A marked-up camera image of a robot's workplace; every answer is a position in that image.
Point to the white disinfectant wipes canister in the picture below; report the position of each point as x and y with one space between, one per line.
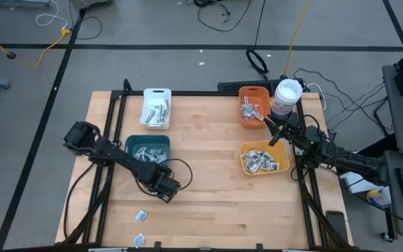
287 92

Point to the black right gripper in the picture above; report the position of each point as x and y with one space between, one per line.
292 134

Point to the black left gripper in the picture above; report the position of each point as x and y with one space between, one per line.
168 189

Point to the black phone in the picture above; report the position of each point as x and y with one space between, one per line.
337 227

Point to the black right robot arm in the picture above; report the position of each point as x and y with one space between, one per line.
348 161

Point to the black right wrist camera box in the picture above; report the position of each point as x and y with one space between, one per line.
294 120

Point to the black metal beam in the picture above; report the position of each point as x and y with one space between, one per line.
380 144

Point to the teal plastic bin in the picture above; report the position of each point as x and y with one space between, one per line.
149 140

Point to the white blue-print pad packet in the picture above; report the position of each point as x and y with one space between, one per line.
161 161
139 152
274 166
265 158
265 167
257 155
154 159
149 154
139 241
252 167
143 158
246 155
141 215
156 152
163 155
254 161

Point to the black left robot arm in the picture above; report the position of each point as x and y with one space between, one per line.
117 155

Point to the white plastic bin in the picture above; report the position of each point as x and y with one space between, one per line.
157 94

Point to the orange plastic bin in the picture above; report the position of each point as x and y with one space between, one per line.
254 91

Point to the yellow plastic bin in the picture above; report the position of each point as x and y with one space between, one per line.
282 147

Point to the white yellow wipes bottle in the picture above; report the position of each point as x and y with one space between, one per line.
379 196

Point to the white green-striped bandage packet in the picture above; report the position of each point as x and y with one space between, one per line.
149 115
157 106
167 105
161 113

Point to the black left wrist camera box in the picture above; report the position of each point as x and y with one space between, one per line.
164 169

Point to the white box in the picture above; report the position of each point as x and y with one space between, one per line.
355 185

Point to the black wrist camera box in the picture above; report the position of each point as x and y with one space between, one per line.
164 169
294 120

